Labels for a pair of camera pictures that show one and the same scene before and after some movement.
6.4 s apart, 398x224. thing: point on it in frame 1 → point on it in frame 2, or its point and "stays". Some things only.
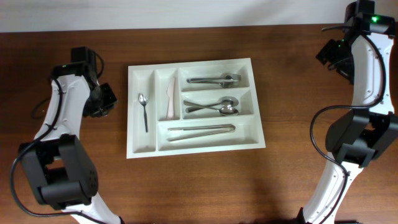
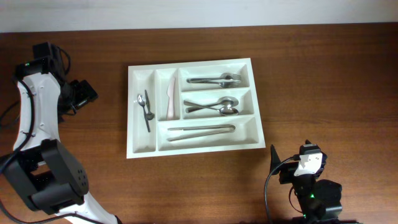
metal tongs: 221,129 stays
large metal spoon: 228,101 stays
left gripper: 97,113 → 71,111
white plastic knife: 171,92 stays
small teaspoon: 143,99 stays
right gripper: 325,51 → 286,172
